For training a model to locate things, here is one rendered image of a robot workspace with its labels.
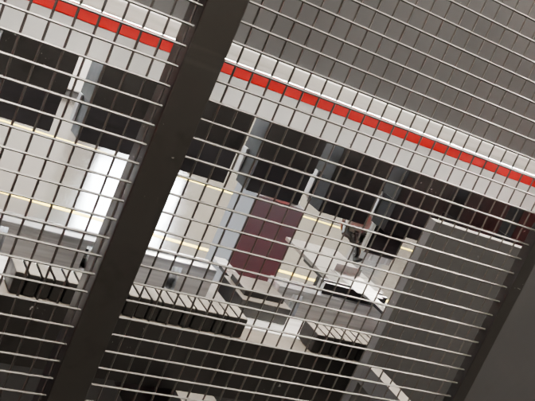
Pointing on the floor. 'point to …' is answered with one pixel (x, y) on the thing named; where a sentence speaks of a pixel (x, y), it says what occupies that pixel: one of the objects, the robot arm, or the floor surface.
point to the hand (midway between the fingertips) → (358, 253)
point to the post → (142, 196)
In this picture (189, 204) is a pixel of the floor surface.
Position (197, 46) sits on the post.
